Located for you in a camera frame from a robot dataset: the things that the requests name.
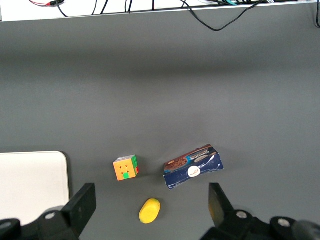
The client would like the beige plastic tray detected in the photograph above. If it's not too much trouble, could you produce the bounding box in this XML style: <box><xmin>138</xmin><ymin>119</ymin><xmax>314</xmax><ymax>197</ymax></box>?
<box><xmin>0</xmin><ymin>150</ymin><xmax>71</xmax><ymax>226</ymax></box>

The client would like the black cable looping onto mat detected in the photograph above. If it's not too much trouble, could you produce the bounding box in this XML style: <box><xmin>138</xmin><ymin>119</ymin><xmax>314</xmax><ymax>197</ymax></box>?
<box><xmin>181</xmin><ymin>0</ymin><xmax>267</xmax><ymax>32</ymax></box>

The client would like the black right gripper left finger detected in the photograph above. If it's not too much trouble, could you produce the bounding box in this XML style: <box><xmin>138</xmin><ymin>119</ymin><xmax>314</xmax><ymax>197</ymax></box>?
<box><xmin>37</xmin><ymin>183</ymin><xmax>97</xmax><ymax>240</ymax></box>

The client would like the red wire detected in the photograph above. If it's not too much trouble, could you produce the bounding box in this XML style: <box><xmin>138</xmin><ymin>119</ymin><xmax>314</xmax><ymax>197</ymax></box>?
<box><xmin>28</xmin><ymin>0</ymin><xmax>65</xmax><ymax>7</ymax></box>

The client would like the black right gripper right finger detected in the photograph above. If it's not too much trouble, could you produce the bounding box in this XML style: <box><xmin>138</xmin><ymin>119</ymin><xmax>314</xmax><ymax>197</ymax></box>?
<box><xmin>202</xmin><ymin>182</ymin><xmax>261</xmax><ymax>240</ymax></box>

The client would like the orange puzzle cube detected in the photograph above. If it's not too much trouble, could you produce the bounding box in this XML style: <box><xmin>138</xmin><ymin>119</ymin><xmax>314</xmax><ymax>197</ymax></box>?
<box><xmin>112</xmin><ymin>154</ymin><xmax>140</xmax><ymax>182</ymax></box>

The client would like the black cable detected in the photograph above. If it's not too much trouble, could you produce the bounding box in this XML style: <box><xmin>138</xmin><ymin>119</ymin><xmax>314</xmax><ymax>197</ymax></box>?
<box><xmin>91</xmin><ymin>0</ymin><xmax>110</xmax><ymax>16</ymax></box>
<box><xmin>313</xmin><ymin>0</ymin><xmax>320</xmax><ymax>28</ymax></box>
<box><xmin>56</xmin><ymin>2</ymin><xmax>70</xmax><ymax>18</ymax></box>

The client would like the blue cookie box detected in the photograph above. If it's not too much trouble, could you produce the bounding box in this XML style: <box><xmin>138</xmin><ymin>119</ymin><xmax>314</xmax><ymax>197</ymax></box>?
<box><xmin>163</xmin><ymin>143</ymin><xmax>225</xmax><ymax>191</ymax></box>

